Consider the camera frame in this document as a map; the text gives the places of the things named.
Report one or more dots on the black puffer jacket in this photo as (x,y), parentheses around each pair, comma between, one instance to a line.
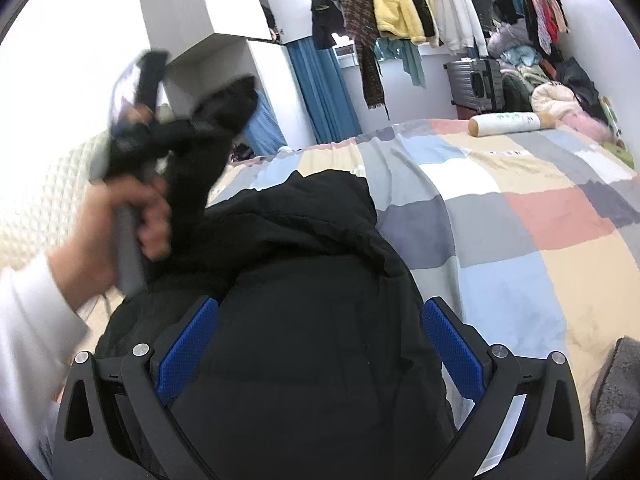
(310,310)

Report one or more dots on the person's left forearm white sleeve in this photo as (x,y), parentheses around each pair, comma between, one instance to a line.
(30,340)

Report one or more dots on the teal clip hanger with socks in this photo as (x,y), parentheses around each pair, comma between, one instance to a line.
(542,15)

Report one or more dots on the person's left hand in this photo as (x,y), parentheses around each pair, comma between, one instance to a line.
(95,230)

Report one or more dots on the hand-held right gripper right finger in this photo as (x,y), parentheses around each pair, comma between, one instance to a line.
(455,352)

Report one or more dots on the grey hard-shell suitcase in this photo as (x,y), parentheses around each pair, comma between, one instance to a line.
(472,85)

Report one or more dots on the dark navy hanging jacket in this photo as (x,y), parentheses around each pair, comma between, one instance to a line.
(322,5)

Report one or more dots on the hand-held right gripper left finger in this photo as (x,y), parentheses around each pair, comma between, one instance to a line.
(187,352)

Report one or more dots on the teal hanging garment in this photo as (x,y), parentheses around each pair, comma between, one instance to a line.
(407,60)

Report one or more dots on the light blue hanging cloth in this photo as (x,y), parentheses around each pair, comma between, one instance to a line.
(262,125)

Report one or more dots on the grey fuzzy cloth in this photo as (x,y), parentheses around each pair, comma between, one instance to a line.
(617,410)

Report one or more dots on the pile of clothes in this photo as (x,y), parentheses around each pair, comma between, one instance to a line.
(520,55)

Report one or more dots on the brown plaid scarf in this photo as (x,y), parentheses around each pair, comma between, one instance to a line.
(362,20)

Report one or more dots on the white hooded sweatshirt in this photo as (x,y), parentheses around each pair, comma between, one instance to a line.
(462,10)

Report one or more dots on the yellow fleece jacket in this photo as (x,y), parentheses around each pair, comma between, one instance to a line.
(395,5)

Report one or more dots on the blue curtain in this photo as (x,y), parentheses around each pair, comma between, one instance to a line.
(325,95)

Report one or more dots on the cream fluffy coat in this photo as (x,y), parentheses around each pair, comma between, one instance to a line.
(555,100)

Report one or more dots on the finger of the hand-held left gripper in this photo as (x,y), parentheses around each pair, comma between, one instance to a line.
(182,130)

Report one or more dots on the white quilted headboard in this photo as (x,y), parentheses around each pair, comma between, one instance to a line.
(45,195)

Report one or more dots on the white wardrobe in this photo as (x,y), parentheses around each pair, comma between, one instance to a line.
(210,5)

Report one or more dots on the checkered pastel blanket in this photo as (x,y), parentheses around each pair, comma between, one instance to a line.
(500,220)

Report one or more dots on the beige cylinder bolster pillow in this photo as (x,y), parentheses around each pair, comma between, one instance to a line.
(510,123)

